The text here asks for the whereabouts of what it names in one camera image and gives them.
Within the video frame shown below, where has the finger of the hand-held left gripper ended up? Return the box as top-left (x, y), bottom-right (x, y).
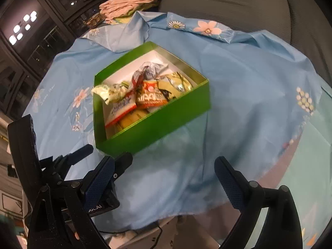
top-left (112, 151), bottom-right (134, 180)
top-left (51, 143), bottom-right (95, 172)

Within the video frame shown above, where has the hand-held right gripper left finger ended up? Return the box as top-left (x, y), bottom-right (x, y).
top-left (27, 156), bottom-right (116, 249)

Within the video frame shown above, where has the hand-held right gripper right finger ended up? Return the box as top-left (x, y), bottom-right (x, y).
top-left (213, 156), bottom-right (304, 249)

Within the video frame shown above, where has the beige snack packet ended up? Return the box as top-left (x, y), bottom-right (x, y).
top-left (114, 108), bottom-right (151, 133)

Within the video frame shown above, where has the green card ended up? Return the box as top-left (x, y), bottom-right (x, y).
top-left (93, 40), bottom-right (211, 155)

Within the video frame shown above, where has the red-edged snack packet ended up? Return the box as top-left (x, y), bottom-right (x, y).
top-left (104, 95), bottom-right (138, 128)

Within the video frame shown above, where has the pale green snack packet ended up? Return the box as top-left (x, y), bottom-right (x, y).
top-left (91, 81), bottom-right (131, 106)

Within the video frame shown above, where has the orange sunflower seed packet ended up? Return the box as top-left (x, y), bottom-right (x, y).
top-left (135, 78), bottom-right (170, 110)

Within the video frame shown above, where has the red crinkled snack packet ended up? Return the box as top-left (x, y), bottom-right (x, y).
top-left (130, 70), bottom-right (146, 94)

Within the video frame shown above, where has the yellow brown snack packet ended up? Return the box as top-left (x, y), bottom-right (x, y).
top-left (158, 72), bottom-right (194, 102)

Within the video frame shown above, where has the white blue nut packet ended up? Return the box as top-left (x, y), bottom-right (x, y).
top-left (134, 60), bottom-right (170, 81)

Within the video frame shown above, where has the blue floral bedsheet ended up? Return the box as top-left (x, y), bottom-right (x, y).
top-left (22, 11), bottom-right (324, 232)

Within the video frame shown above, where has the teal printed mat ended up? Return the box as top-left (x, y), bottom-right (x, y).
top-left (282, 85), bottom-right (332, 249)

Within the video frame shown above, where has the dark patterned cloth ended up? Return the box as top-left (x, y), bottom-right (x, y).
top-left (86, 14), bottom-right (105, 28)

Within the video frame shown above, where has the pink folded cloth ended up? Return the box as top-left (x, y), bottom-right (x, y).
top-left (99, 0), bottom-right (159, 24)

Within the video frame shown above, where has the grey sofa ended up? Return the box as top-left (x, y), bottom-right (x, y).
top-left (158, 0), bottom-right (332, 89)

